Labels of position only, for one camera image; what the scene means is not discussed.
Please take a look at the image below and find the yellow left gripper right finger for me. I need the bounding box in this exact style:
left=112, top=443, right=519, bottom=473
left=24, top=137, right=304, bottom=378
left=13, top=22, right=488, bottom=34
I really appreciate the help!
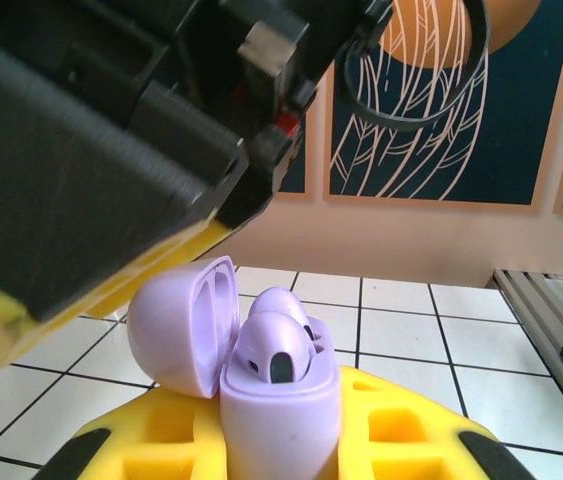
left=334, top=366, right=530, bottom=480

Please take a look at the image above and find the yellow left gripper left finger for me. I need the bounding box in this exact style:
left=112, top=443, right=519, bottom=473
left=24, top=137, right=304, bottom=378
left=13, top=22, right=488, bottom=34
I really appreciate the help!
left=43, top=387, right=233, bottom=480

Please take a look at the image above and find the purple earbud charging case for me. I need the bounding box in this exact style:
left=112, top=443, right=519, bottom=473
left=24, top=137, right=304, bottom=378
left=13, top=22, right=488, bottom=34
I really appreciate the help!
left=127, top=255, right=341, bottom=480

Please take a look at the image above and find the small grey screw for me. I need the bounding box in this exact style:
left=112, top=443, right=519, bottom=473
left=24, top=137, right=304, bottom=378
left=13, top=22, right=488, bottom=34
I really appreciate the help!
left=248, top=286, right=315, bottom=331
left=234, top=309, right=317, bottom=386

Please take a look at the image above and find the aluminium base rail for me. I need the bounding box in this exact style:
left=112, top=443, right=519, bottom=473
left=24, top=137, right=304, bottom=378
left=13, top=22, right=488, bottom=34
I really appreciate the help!
left=492, top=268, right=563, bottom=451

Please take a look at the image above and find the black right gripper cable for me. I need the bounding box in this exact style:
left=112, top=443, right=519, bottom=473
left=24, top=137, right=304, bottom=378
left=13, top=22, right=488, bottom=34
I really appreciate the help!
left=343, top=0, right=491, bottom=132

